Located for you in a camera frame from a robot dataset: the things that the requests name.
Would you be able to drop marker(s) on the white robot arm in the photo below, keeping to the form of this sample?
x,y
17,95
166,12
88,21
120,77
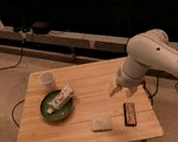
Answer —
x,y
145,51

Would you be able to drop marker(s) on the long wooden shelf ledge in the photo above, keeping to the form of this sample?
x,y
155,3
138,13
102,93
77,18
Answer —
x,y
62,46

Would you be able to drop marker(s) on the green ceramic bowl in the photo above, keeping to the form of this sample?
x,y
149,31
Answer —
x,y
57,115

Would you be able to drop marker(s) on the pale sponge block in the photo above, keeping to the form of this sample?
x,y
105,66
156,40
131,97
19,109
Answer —
x,y
101,124

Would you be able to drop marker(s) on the dark red candy bar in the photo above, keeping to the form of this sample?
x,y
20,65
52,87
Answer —
x,y
129,114

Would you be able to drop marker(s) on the black device on ledge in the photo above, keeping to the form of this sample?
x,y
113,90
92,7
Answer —
x,y
41,27

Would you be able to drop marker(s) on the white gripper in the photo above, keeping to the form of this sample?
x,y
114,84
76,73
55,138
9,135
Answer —
x,y
129,78

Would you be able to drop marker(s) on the clear plastic cup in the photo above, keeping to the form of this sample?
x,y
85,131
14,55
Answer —
x,y
47,79

